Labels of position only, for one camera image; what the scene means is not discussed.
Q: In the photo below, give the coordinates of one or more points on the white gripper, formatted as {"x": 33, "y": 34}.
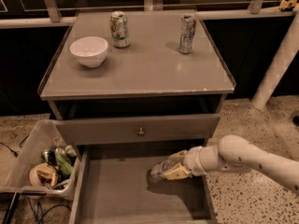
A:
{"x": 192, "y": 160}

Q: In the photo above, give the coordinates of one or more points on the clear blue plastic bottle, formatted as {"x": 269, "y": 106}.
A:
{"x": 158, "y": 169}

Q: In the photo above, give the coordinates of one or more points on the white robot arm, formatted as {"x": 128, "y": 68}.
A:
{"x": 246, "y": 48}

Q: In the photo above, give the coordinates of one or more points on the grey top drawer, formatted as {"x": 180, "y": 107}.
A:
{"x": 137, "y": 129}

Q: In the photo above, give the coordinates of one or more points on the grey open middle drawer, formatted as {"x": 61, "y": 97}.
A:
{"x": 115, "y": 187}

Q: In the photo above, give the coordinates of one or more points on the grey drawer cabinet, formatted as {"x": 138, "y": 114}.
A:
{"x": 149, "y": 78}

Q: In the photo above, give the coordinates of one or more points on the green chip bag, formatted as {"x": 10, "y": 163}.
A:
{"x": 65, "y": 168}

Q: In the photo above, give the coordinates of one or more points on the clear plastic storage bin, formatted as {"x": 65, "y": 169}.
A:
{"x": 43, "y": 136}

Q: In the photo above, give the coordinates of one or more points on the green can in bin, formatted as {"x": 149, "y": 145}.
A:
{"x": 47, "y": 156}

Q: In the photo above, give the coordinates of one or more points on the yellow brown snack bag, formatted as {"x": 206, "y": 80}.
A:
{"x": 43, "y": 175}

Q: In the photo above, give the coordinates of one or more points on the white ceramic bowl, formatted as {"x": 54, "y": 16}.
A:
{"x": 90, "y": 51}

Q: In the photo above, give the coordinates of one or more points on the blue white slim can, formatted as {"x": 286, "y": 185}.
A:
{"x": 187, "y": 32}

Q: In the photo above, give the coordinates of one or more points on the grey metal railing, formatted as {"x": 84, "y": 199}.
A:
{"x": 49, "y": 3}

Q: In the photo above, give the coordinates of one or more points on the green white soda can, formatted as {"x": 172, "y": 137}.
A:
{"x": 119, "y": 29}

